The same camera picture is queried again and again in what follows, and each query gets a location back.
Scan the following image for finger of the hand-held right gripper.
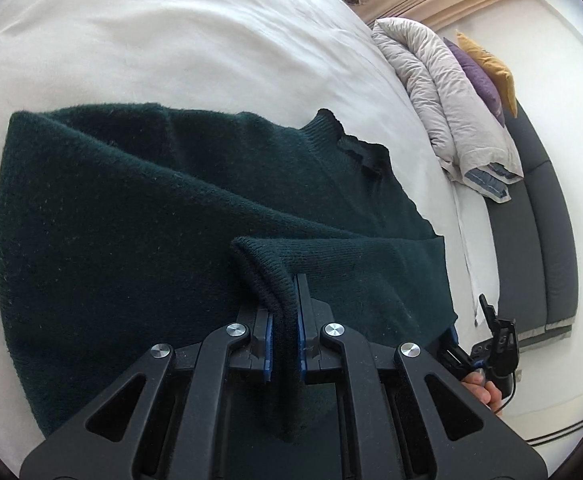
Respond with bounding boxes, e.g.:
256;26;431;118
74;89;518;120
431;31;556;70
439;326;473;376

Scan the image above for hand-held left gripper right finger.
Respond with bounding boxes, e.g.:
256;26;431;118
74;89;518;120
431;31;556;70
294;274;548;480

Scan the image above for person's right hand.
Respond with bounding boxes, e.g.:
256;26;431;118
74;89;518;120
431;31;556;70
461;369;507;414

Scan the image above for purple pillow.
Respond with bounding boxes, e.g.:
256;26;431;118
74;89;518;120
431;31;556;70
443;37;506;126

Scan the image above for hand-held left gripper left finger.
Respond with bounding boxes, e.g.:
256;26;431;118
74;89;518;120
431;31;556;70
20;309;275;480

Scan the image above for dark green knit sweater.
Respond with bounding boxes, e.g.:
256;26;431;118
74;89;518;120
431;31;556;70
0;102;459;443

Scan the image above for yellow pillow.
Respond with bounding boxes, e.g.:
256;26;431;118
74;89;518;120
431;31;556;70
455;31;519;116

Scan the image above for folded grey duvet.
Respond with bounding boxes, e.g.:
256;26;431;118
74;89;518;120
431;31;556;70
371;17;525;205

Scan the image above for dark grey bed headboard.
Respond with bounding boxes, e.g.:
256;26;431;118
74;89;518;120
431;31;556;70
486;100;580;347

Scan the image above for white bed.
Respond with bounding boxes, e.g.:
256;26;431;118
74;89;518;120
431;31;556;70
0;0;502;468

